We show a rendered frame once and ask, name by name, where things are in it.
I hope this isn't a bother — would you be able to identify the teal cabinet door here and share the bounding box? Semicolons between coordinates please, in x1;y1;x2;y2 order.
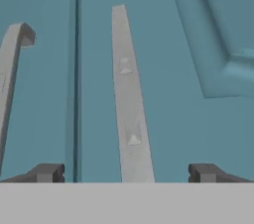
0;0;78;183
76;0;254;183

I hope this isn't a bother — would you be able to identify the grey metal bar handle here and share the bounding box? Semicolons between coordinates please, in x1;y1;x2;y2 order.
110;4;156;183
0;22;38;176

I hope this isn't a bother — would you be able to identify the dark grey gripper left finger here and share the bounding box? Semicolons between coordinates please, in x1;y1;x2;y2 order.
0;163;65;183

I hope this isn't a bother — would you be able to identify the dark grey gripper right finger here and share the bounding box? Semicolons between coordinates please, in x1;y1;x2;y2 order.
188;163;254;183

